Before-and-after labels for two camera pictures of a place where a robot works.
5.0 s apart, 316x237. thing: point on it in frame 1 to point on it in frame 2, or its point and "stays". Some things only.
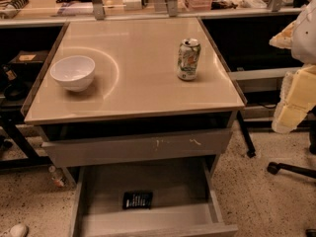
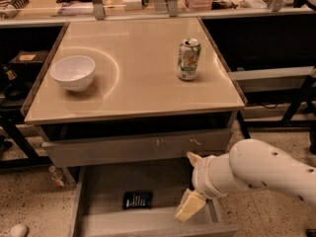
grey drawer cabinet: [141, 109] stays
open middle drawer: [166, 198] stays
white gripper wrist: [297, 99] to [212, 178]
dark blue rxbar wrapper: [136, 199] stays
